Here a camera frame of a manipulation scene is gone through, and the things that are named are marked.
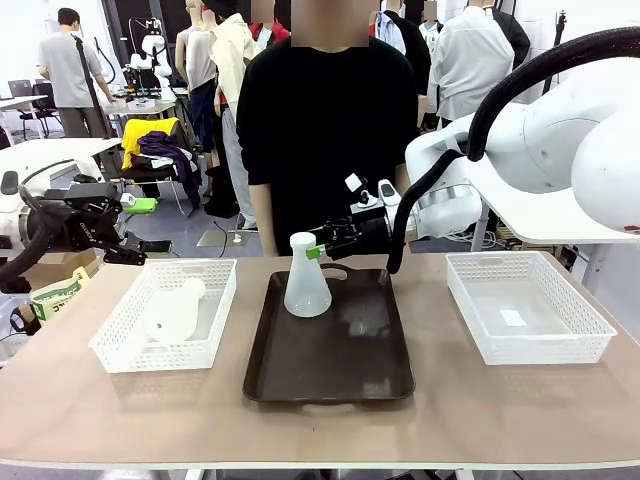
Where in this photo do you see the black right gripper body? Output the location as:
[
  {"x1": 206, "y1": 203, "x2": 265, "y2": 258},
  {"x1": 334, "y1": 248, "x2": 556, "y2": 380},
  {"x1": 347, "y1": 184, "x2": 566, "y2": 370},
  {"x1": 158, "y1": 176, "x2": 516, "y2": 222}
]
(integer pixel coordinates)
[{"x1": 349, "y1": 214, "x2": 397, "y2": 254}]

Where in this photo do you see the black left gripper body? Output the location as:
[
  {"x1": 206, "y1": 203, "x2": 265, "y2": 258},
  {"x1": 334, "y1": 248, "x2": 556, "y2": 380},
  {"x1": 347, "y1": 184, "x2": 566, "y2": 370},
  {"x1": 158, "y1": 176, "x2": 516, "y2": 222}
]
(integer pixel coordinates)
[{"x1": 63, "y1": 182, "x2": 129, "y2": 252}]

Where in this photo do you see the translucent plastic conical flask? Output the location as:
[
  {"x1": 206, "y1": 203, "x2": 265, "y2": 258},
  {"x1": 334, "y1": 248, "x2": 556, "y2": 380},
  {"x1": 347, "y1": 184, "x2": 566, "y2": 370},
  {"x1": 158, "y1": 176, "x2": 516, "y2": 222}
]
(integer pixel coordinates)
[
  {"x1": 142, "y1": 277, "x2": 207, "y2": 345},
  {"x1": 283, "y1": 231, "x2": 333, "y2": 318}
]

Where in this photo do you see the person's right forearm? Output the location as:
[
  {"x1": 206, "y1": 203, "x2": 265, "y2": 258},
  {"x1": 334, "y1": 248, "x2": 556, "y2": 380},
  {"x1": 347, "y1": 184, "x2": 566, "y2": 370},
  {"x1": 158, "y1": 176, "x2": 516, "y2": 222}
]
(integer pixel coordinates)
[{"x1": 248, "y1": 182, "x2": 279, "y2": 244}]

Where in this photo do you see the metal chair with clothes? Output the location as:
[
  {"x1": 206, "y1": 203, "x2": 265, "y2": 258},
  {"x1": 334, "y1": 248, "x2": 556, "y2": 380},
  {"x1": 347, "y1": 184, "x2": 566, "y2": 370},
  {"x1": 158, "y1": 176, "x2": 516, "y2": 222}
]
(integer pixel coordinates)
[{"x1": 121, "y1": 118, "x2": 202, "y2": 221}]

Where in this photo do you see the brown cardboard box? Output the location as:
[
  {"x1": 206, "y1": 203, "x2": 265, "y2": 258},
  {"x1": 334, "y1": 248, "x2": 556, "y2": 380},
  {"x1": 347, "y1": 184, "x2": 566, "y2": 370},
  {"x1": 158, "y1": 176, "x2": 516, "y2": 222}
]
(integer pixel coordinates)
[{"x1": 22, "y1": 247, "x2": 101, "y2": 292}]

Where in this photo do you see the purple garment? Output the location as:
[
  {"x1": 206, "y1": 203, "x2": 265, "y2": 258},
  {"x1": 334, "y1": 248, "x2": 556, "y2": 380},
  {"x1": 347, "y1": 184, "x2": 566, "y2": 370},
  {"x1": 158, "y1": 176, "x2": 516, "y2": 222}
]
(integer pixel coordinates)
[{"x1": 137, "y1": 130, "x2": 203, "y2": 211}]

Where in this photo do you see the yellow garment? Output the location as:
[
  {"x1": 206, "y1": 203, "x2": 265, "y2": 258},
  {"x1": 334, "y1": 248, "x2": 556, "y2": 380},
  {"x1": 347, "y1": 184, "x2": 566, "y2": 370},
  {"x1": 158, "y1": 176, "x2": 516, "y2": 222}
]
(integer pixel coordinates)
[{"x1": 121, "y1": 118, "x2": 180, "y2": 171}]

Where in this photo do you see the white and green bag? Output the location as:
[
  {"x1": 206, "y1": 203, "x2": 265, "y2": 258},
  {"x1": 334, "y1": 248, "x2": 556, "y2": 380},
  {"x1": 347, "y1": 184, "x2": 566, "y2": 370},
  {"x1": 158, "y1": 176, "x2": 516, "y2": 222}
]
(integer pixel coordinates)
[{"x1": 30, "y1": 266, "x2": 92, "y2": 326}]

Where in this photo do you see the person in black shirt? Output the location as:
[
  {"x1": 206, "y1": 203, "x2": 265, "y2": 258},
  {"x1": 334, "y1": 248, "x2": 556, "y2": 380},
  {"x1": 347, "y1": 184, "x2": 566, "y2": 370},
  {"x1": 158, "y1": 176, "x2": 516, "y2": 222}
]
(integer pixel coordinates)
[{"x1": 235, "y1": 0, "x2": 419, "y2": 256}]

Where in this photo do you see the white perforated plastic basket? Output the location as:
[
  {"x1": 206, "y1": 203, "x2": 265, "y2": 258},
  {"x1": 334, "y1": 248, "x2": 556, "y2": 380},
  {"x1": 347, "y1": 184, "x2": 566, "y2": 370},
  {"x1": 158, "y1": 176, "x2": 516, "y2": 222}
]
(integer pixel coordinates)
[
  {"x1": 88, "y1": 258, "x2": 238, "y2": 374},
  {"x1": 445, "y1": 251, "x2": 619, "y2": 366}
]

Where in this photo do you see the background work table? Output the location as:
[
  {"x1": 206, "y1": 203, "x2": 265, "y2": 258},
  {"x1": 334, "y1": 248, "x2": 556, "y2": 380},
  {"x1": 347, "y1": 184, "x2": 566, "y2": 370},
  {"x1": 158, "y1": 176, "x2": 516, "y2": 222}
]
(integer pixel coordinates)
[{"x1": 102, "y1": 89, "x2": 190, "y2": 137}]

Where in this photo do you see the dark brown plastic tray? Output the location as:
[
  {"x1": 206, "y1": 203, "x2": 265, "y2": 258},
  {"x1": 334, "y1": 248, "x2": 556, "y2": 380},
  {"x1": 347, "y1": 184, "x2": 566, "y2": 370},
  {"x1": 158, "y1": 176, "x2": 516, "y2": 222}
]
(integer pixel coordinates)
[{"x1": 242, "y1": 263, "x2": 416, "y2": 405}]

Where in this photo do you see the black tripod stand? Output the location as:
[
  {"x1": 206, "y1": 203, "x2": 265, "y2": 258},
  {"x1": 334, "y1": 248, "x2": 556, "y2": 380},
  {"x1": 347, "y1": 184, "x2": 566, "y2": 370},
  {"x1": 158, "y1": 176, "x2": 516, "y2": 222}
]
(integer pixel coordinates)
[
  {"x1": 69, "y1": 33, "x2": 120, "y2": 140},
  {"x1": 541, "y1": 9, "x2": 570, "y2": 97}
]

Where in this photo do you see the black office chair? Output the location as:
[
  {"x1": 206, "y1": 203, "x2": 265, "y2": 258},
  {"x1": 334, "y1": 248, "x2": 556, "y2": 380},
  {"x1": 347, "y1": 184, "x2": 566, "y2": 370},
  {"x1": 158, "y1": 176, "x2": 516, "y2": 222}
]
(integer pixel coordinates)
[{"x1": 18, "y1": 82, "x2": 65, "y2": 139}]

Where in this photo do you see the person in grey shirt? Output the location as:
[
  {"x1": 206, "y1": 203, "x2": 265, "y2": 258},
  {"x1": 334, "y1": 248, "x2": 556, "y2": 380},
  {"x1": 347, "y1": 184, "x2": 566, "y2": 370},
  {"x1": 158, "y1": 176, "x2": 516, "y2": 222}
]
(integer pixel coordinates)
[{"x1": 37, "y1": 7, "x2": 115, "y2": 140}]

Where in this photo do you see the mannequin with grey tank top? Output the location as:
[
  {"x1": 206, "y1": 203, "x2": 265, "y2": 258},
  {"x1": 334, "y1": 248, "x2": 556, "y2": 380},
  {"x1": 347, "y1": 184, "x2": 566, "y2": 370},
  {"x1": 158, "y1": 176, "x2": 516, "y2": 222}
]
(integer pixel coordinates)
[{"x1": 174, "y1": 0, "x2": 221, "y2": 171}]

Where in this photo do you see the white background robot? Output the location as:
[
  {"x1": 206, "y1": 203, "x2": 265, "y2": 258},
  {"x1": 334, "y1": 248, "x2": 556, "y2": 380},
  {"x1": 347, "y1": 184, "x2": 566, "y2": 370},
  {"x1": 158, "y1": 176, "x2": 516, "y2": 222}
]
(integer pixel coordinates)
[{"x1": 122, "y1": 17, "x2": 175, "y2": 91}]

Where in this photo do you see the mannequin with blue shirt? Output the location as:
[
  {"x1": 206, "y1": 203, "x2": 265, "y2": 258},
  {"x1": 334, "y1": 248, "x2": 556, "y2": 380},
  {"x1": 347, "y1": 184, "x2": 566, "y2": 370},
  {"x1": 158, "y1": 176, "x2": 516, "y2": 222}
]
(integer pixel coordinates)
[{"x1": 372, "y1": 8, "x2": 432, "y2": 97}]

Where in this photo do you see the mannequin with white shirt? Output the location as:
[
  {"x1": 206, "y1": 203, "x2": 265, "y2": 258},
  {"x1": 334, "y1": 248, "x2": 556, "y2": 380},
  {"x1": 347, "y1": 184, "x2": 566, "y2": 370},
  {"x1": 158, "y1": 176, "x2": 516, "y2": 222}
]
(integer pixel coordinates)
[{"x1": 427, "y1": 2, "x2": 516, "y2": 132}]

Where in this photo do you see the mannequin with black jacket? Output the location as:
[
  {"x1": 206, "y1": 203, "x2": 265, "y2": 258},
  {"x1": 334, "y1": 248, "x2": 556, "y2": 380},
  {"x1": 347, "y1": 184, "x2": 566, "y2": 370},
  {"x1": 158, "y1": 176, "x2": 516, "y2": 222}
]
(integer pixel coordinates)
[{"x1": 492, "y1": 5, "x2": 532, "y2": 71}]

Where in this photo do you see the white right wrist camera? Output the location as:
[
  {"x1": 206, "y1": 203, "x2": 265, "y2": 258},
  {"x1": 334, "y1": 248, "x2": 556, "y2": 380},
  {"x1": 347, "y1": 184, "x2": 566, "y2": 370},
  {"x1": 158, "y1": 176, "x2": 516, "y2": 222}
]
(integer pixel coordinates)
[{"x1": 344, "y1": 172, "x2": 402, "y2": 212}]

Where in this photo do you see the black left arm cable sleeve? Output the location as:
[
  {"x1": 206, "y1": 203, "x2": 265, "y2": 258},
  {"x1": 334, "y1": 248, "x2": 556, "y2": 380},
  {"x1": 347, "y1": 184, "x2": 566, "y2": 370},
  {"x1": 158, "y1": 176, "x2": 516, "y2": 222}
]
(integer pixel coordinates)
[{"x1": 0, "y1": 184, "x2": 66, "y2": 295}]

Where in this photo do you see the black arm cable sleeve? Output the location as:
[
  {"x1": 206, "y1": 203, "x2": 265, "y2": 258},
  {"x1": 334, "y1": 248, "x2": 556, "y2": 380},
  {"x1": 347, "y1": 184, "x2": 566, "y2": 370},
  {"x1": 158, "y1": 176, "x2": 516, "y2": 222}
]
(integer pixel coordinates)
[
  {"x1": 387, "y1": 25, "x2": 640, "y2": 275},
  {"x1": 0, "y1": 184, "x2": 66, "y2": 295}
]

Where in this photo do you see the black right arm cable sleeve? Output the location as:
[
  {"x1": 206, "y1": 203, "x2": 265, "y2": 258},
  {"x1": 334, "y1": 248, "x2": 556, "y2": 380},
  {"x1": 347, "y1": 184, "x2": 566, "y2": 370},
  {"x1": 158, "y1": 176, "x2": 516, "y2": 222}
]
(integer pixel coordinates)
[{"x1": 387, "y1": 25, "x2": 640, "y2": 275}]

